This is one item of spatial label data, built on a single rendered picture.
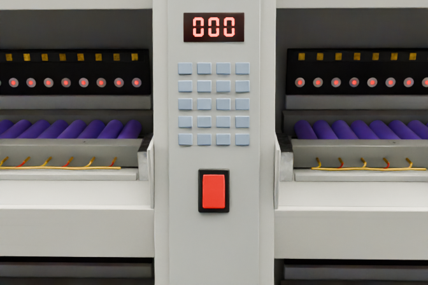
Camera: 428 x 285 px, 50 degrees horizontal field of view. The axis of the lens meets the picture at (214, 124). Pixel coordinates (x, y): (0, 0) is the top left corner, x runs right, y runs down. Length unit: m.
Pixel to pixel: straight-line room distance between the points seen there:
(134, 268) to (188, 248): 0.21
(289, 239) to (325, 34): 0.28
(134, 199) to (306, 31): 0.30
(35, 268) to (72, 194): 0.22
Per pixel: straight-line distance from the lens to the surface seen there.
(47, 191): 0.42
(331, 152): 0.44
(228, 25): 0.35
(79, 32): 0.59
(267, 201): 0.36
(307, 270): 0.57
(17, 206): 0.40
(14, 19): 0.62
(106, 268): 0.58
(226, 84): 0.35
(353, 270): 0.58
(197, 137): 0.35
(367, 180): 0.43
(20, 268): 0.62
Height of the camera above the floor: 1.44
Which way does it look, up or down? 3 degrees down
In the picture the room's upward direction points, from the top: straight up
